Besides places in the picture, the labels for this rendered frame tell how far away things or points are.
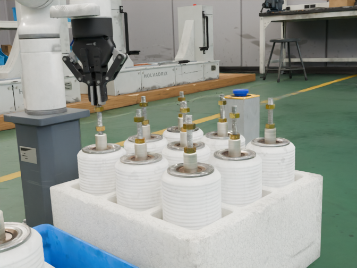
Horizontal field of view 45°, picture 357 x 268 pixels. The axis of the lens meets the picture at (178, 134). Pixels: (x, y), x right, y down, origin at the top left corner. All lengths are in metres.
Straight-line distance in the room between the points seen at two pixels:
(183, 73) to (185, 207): 3.32
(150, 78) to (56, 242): 2.81
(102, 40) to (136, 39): 6.66
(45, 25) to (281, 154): 0.58
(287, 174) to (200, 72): 3.36
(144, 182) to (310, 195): 0.34
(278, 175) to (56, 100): 0.53
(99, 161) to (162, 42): 6.34
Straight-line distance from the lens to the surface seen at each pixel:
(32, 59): 1.03
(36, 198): 1.08
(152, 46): 7.25
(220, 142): 0.90
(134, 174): 0.73
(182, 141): 0.84
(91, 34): 0.81
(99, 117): 0.85
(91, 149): 0.87
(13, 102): 2.75
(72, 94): 3.01
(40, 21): 1.06
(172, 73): 3.81
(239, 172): 0.74
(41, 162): 1.04
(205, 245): 0.64
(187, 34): 4.35
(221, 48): 6.49
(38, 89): 1.03
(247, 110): 1.08
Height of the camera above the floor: 0.45
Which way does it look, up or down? 12 degrees down
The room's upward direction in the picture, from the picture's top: 2 degrees counter-clockwise
